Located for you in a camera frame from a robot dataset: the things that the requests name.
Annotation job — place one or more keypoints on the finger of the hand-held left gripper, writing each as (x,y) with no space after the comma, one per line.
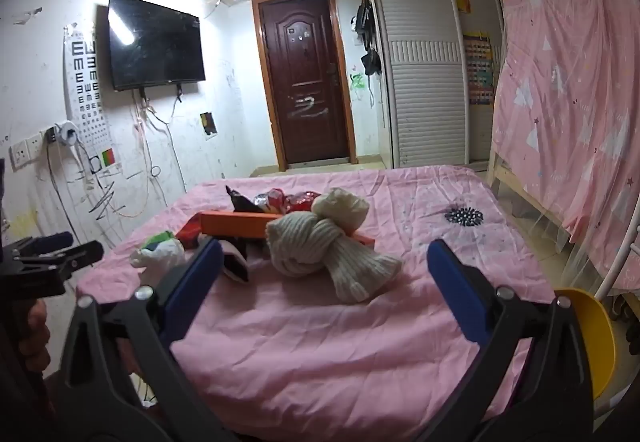
(52,240)
(75,256)

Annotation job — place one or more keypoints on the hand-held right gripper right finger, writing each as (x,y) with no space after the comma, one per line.
(455,292)

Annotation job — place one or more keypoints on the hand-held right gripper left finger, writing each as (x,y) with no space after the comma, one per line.
(200,282)

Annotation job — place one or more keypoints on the orange cardboard box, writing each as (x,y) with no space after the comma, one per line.
(235,224)

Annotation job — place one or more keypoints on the black plastic bag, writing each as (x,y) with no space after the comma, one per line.
(241,203)

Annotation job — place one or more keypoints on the red snack wrapper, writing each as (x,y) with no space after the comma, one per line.
(282,200)

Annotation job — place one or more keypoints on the cream knitted cloth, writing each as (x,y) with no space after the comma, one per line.
(320,242)

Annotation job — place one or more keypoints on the person's left hand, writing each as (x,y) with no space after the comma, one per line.
(36,327)

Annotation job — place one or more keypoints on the pink bedsheet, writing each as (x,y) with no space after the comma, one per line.
(300,347)

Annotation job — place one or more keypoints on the yellow plastic container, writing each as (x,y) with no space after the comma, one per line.
(592,342)

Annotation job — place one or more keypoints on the eye chart poster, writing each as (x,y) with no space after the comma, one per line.
(85,92)

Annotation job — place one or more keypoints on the pink patterned curtain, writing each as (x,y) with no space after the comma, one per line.
(565,122)

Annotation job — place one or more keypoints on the colourful grid poster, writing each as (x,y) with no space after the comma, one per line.
(480,67)

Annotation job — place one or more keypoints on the white slatted wardrobe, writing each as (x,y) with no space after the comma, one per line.
(425,67)

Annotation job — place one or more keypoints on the dark brown door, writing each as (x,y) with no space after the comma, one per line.
(302,72)

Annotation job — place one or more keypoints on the small black hanging bag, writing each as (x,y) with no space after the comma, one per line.
(371,62)

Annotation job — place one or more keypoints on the yellow sticky note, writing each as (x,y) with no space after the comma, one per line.
(463,3)

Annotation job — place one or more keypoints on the large black hanging bag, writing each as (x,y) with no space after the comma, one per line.
(365,17)

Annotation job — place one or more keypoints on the white wall sockets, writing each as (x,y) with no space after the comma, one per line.
(22,152)

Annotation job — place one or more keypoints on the white wall charger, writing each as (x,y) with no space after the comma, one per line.
(65,132)

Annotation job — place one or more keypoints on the yellow black wall sticker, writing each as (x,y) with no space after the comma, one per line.
(208,123)

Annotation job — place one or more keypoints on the black wall television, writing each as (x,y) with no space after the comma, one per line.
(155,42)

